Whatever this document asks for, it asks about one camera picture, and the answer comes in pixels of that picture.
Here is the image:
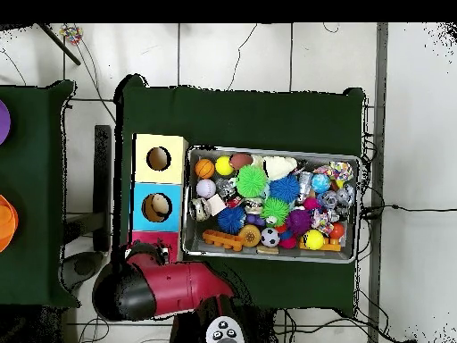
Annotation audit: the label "green spiky rubber ball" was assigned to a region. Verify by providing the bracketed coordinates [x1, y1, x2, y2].
[260, 197, 291, 227]
[235, 163, 269, 198]

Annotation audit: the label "blue spiky rubber ball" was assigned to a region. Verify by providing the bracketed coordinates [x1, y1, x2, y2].
[269, 174, 301, 204]

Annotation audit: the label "purple knobbly ball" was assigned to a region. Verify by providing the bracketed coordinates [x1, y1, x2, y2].
[285, 208, 313, 237]

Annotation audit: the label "silver mesh bin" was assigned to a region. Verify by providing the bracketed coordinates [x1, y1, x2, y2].
[180, 145, 361, 264]

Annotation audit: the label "wooden three-hole box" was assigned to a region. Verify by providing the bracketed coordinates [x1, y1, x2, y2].
[126, 133, 189, 264]

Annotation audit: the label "white baseball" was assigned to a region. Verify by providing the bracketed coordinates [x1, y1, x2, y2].
[195, 178, 218, 200]

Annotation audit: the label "yellow smooth ball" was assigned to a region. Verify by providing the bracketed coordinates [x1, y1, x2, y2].
[214, 155, 235, 177]

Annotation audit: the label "small blue spiky ball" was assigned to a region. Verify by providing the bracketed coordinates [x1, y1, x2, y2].
[216, 205, 246, 236]

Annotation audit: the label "brown football toy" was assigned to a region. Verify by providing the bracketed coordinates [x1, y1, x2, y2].
[228, 152, 254, 171]

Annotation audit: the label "orange basketball toy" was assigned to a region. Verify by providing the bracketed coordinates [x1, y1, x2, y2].
[194, 158, 216, 180]

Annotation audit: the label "cream knitted cloth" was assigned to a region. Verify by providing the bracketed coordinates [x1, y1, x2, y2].
[262, 155, 298, 180]

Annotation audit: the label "black and white soccer ball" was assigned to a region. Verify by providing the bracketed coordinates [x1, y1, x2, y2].
[260, 227, 281, 248]

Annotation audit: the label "dark green tablecloth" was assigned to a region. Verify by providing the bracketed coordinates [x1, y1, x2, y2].
[112, 73, 367, 319]

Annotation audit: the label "black upright panel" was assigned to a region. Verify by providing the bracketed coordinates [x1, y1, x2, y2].
[93, 124, 112, 253]

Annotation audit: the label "green cloth side table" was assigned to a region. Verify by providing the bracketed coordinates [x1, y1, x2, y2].
[0, 79, 80, 309]

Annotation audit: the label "small colourful toy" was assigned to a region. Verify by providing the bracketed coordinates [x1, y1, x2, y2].
[58, 24, 85, 46]

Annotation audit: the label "orange round bowl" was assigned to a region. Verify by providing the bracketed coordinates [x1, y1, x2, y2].
[0, 194, 19, 253]

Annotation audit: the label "black slanted rod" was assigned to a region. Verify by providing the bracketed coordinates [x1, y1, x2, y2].
[37, 22, 82, 66]

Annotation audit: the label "purple round bowl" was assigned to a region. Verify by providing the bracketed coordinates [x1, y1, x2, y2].
[0, 99, 12, 146]

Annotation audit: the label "black power cable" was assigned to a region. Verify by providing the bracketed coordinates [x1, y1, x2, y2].
[360, 203, 457, 220]

